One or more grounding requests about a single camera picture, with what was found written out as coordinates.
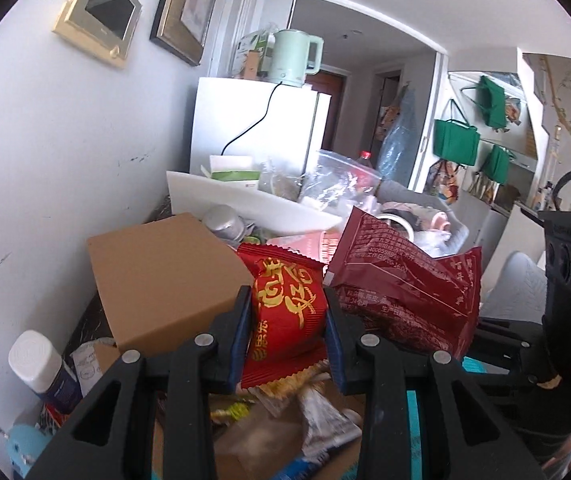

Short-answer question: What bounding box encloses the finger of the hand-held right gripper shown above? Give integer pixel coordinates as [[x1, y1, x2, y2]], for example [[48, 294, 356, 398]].
[[478, 317, 549, 346], [458, 345, 551, 396]]

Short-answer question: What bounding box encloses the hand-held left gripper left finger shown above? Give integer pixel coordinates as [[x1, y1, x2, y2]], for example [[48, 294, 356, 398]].
[[25, 284, 255, 480]]

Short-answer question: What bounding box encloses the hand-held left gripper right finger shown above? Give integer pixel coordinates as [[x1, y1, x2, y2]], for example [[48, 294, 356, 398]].
[[323, 286, 546, 480]]

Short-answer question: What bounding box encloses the bright red gold-print packet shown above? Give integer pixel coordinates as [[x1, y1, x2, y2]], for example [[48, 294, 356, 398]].
[[236, 241, 329, 392]]

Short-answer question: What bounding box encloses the silver snack packet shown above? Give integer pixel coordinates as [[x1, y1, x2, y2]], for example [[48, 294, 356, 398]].
[[299, 387, 365, 461]]

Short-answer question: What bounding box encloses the dark red snack packet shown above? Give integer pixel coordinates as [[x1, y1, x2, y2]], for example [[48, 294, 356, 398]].
[[323, 205, 485, 362]]

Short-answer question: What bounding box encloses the brown cardboard box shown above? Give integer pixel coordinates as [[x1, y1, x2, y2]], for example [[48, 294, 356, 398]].
[[86, 212, 366, 480]]

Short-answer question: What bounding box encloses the blue white tube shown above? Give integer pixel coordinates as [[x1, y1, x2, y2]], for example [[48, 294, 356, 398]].
[[271, 452, 346, 480]]

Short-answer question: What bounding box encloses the grey leaf-pattern chair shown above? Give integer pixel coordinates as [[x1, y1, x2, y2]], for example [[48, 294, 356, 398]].
[[480, 251, 550, 322]]

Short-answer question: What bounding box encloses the pink instant noodle cup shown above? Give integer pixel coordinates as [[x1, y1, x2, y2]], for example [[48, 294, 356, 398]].
[[276, 230, 342, 263]]

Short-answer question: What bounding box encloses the metal pot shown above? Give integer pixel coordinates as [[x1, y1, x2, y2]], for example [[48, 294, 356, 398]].
[[202, 205, 247, 247]]

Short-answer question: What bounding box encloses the white foam tray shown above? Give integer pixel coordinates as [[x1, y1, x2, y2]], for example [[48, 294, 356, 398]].
[[166, 170, 345, 237]]

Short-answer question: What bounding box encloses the pink plush doll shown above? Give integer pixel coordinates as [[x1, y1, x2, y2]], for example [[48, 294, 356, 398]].
[[415, 207, 453, 236]]

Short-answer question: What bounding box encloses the clear plastic container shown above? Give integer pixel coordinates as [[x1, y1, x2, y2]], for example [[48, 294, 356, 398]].
[[259, 159, 302, 201]]

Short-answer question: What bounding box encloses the white paper sachet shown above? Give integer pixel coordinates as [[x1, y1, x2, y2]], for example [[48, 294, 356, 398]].
[[70, 342, 116, 396]]

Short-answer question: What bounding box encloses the green white carton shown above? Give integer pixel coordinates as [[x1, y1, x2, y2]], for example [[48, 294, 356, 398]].
[[208, 156, 262, 192]]

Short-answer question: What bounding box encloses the white plastic bag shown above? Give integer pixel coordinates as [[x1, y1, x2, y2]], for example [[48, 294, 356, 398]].
[[299, 150, 383, 211]]

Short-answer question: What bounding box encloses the green tote bag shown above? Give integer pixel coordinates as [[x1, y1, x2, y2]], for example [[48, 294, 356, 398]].
[[482, 144, 515, 185], [433, 100, 481, 167], [463, 76, 509, 129]]

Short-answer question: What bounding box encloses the patterned fabric bag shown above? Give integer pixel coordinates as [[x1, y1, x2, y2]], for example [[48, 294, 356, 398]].
[[425, 160, 466, 206]]

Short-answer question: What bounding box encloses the cola bottle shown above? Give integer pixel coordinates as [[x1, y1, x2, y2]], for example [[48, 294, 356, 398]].
[[355, 151, 382, 186]]

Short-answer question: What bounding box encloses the blue plastic cover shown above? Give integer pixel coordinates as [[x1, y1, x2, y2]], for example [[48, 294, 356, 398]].
[[378, 85, 419, 183]]

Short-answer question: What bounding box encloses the white refrigerator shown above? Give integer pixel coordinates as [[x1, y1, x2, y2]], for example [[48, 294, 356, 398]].
[[188, 76, 333, 187]]

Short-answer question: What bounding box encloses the light blue plastic device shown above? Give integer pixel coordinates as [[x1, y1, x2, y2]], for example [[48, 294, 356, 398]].
[[6, 424, 63, 480]]

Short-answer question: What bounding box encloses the green electric kettle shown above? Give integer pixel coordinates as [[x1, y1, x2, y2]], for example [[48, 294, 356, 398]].
[[269, 30, 325, 87]]

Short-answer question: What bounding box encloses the framed picture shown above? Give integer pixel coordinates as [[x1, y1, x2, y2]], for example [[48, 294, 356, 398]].
[[149, 0, 224, 67]]

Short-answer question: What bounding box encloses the black power cord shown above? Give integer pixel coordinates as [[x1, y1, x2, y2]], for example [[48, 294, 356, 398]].
[[220, 81, 286, 158]]

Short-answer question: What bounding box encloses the gold wall intercom panel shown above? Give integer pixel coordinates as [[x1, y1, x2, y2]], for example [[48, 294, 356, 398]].
[[52, 0, 143, 70]]

